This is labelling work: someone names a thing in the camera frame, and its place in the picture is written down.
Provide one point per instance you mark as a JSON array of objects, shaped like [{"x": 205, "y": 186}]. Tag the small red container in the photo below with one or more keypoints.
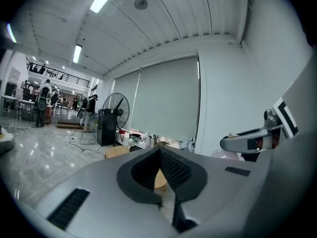
[{"x": 121, "y": 132}]

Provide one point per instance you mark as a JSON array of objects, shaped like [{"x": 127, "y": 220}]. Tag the black balcony railing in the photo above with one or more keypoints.
[{"x": 64, "y": 77}]

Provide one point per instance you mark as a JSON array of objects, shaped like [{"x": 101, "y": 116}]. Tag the black cabinet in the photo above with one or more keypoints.
[{"x": 106, "y": 128}]

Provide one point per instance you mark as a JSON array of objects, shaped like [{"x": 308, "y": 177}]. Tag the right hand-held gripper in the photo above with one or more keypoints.
[{"x": 304, "y": 100}]

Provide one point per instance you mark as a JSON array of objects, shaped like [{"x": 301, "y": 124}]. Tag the white bag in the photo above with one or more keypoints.
[{"x": 147, "y": 140}]

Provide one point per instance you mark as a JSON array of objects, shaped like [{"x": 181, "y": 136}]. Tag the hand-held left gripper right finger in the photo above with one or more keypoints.
[{"x": 218, "y": 182}]

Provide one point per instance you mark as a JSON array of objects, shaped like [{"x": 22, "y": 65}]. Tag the white work table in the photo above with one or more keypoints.
[{"x": 22, "y": 101}]

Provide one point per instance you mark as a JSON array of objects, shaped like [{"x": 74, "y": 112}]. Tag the wooden steps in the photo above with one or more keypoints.
[{"x": 69, "y": 125}]

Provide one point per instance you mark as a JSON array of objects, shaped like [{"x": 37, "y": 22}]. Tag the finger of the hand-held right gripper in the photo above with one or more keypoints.
[{"x": 235, "y": 144}]

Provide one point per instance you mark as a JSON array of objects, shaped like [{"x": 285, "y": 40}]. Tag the black standing fan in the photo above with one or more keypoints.
[{"x": 116, "y": 108}]

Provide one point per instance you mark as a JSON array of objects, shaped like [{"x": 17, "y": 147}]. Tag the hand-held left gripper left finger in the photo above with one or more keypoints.
[{"x": 104, "y": 202}]

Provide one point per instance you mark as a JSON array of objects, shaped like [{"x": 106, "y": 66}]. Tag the light blue clothing pile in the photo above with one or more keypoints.
[{"x": 187, "y": 145}]

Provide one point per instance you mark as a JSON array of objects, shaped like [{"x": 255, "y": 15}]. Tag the narrow grey roller blind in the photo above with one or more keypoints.
[{"x": 126, "y": 95}]

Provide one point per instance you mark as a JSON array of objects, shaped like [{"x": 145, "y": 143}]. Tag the wide grey roller blind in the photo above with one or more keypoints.
[{"x": 168, "y": 98}]

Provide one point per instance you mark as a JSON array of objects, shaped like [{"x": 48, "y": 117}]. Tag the round grey ceiling fixture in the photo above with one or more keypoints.
[{"x": 141, "y": 4}]

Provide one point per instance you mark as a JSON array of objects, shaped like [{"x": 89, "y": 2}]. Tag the white round floor object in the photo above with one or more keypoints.
[{"x": 6, "y": 140}]

